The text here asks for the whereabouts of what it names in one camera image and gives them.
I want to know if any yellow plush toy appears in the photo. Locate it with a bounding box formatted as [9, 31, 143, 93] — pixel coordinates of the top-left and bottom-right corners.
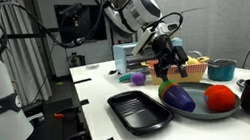
[185, 53, 201, 67]

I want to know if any grey round plate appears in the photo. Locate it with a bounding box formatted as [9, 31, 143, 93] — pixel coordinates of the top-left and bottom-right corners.
[157, 73, 244, 129]

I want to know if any purple plastic cup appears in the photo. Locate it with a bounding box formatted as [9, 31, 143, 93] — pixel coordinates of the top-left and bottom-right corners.
[161, 83, 198, 117]

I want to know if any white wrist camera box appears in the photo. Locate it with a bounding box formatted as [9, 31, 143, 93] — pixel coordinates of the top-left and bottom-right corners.
[128, 26, 161, 58]

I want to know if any red plush ball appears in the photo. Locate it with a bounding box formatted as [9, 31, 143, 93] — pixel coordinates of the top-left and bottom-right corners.
[202, 81, 240, 116]

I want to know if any light blue toy toaster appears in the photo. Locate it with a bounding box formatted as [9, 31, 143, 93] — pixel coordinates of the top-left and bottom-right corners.
[111, 34, 187, 79]

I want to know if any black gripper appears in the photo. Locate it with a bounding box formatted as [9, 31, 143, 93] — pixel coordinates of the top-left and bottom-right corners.
[149, 30, 192, 83]

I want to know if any red checkered basket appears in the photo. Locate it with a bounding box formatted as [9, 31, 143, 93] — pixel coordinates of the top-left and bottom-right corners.
[147, 51, 212, 91]

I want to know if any black tape strip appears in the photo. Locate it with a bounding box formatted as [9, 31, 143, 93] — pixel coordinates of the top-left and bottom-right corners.
[72, 76, 93, 85]

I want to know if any teal toy plate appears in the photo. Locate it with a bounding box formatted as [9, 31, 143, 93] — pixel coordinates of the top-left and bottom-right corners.
[117, 72, 136, 84]

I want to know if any yellow lemon slice toy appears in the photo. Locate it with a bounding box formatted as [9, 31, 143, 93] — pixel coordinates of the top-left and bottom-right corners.
[140, 60, 152, 68]

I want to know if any green plastic cup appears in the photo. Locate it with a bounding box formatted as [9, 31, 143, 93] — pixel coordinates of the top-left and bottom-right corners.
[155, 78, 182, 100]

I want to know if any purple plush ball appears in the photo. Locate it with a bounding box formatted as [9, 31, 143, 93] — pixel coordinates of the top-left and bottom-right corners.
[129, 70, 149, 88]

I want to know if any orange plastic cup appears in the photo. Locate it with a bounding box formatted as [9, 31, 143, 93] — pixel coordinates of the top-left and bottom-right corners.
[158, 81, 183, 103]

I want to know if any grey pleated curtain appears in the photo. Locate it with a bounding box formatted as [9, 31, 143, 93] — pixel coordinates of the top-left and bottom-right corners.
[0, 0, 55, 110]

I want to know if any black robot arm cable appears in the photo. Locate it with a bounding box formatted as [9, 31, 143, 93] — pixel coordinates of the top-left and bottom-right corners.
[0, 0, 116, 61]

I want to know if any black wall monitor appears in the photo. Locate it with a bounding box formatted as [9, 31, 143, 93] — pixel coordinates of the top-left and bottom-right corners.
[53, 0, 109, 48]

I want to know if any black ribbed tray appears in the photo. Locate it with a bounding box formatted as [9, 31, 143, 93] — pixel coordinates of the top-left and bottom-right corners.
[105, 84, 177, 140]

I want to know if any small black table object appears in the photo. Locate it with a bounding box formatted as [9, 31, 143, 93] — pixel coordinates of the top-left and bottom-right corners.
[108, 68, 119, 77]

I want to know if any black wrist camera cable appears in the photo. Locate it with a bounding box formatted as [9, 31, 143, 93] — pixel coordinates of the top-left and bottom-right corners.
[141, 10, 187, 42]

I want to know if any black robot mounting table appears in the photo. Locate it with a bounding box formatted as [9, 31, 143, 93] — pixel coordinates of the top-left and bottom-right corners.
[0, 85, 150, 140]

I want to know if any teal toy pot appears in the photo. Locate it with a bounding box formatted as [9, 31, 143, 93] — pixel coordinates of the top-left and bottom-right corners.
[205, 56, 240, 85]

